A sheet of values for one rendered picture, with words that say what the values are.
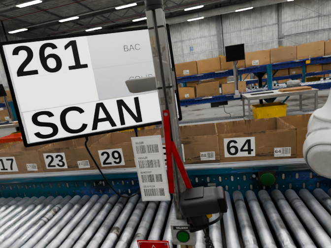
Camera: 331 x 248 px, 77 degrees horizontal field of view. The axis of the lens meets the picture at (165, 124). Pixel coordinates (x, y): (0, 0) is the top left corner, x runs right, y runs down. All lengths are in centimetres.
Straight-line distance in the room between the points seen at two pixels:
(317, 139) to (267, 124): 104
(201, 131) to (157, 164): 91
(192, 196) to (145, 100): 31
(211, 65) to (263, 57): 123
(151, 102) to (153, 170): 21
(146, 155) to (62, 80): 33
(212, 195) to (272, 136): 73
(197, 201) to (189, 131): 95
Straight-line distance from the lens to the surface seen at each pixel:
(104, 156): 137
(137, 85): 65
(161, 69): 55
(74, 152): 146
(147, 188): 63
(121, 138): 161
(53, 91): 69
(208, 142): 119
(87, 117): 67
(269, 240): 97
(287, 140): 126
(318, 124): 51
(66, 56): 69
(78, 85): 67
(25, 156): 171
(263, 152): 124
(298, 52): 607
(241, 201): 116
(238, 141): 120
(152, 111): 66
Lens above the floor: 139
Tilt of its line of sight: 12 degrees down
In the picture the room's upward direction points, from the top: 8 degrees counter-clockwise
